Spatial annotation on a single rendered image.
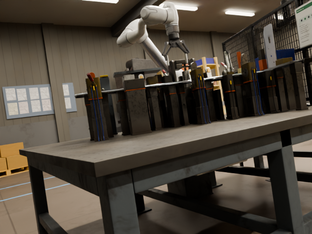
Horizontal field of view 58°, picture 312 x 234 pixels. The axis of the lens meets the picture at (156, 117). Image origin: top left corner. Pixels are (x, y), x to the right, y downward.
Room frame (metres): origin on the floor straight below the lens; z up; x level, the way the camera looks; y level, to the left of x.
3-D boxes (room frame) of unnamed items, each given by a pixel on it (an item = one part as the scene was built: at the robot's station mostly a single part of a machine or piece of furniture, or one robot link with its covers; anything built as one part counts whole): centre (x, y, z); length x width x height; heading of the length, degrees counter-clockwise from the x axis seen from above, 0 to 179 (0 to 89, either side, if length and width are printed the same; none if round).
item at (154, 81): (2.10, -0.01, 0.89); 0.12 x 0.08 x 0.38; 13
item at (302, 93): (1.73, -0.89, 0.84); 0.05 x 0.05 x 0.29; 13
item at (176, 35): (1.96, -0.20, 1.29); 0.08 x 0.07 x 0.09; 103
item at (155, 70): (2.24, 0.10, 1.16); 0.37 x 0.14 x 0.02; 103
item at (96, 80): (1.64, 0.33, 0.88); 0.14 x 0.09 x 0.36; 13
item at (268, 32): (2.11, -0.92, 1.17); 0.12 x 0.01 x 0.34; 13
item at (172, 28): (1.96, -0.20, 1.37); 0.09 x 0.09 x 0.06
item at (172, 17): (1.96, -0.19, 1.47); 0.13 x 0.11 x 0.16; 130
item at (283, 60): (2.00, -0.95, 0.88); 0.08 x 0.08 x 0.36; 13
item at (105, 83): (2.18, 0.35, 0.92); 0.08 x 0.08 x 0.44; 13
